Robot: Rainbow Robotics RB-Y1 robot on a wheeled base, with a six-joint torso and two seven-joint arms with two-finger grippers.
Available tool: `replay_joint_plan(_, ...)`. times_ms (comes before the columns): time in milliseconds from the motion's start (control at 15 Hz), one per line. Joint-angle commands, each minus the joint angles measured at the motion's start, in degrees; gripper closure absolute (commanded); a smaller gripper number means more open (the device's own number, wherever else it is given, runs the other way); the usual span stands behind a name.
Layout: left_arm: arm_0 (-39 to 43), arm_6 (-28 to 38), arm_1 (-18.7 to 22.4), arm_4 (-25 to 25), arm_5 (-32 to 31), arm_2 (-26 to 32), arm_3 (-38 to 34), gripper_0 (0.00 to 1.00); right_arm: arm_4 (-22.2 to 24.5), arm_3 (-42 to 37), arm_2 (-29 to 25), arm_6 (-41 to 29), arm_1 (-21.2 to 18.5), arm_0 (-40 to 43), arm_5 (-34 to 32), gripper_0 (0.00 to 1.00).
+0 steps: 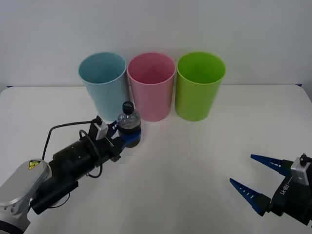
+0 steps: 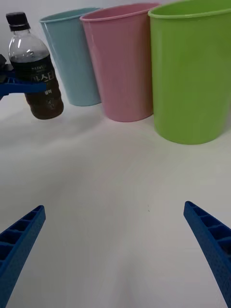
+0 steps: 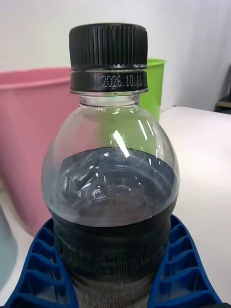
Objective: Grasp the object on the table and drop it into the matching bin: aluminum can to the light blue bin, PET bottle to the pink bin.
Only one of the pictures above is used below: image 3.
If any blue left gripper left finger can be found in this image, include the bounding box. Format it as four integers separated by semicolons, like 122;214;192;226
4;218;77;308

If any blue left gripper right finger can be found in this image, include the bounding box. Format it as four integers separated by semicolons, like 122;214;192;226
147;214;223;308

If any clear bottle with black cap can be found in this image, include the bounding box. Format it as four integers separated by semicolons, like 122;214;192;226
41;23;180;308

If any pale blue plastic waste bin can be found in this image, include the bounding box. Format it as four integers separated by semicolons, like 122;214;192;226
0;204;19;293

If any pink plastic waste bin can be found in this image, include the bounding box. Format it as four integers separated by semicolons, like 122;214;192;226
0;67;80;238

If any green plastic waste bin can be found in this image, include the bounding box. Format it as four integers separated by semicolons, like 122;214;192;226
139;58;167;123

